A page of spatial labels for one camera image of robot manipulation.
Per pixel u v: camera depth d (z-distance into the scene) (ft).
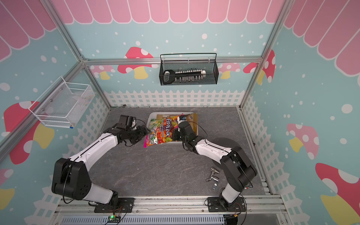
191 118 3.15
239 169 1.49
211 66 3.12
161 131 2.85
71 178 1.39
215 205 2.41
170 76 2.94
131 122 2.39
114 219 2.38
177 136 2.56
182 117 2.54
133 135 2.48
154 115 3.39
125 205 2.43
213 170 2.79
